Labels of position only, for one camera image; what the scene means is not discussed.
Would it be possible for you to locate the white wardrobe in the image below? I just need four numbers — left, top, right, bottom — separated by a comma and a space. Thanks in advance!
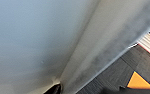
59, 0, 150, 94

